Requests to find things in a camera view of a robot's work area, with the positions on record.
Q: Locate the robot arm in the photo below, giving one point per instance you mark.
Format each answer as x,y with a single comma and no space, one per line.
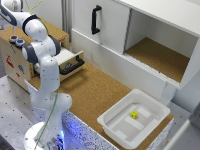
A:
48,76

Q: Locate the wooden drawer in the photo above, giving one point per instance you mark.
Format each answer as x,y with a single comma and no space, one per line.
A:
79,54

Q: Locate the white cabinet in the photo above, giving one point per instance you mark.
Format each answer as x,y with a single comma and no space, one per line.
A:
150,75

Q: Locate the yellow block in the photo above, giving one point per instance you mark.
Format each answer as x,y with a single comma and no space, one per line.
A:
134,114

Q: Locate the white plastic box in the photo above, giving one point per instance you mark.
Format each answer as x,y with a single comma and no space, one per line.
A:
115,125

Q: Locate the white sliding door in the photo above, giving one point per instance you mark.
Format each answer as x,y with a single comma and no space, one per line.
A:
111,23

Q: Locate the blue button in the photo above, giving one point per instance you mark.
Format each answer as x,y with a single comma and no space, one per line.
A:
20,42

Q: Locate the wooden drawer box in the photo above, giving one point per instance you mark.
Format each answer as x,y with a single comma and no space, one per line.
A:
10,68

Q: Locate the red button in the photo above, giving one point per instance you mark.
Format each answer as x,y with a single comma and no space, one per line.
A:
13,38

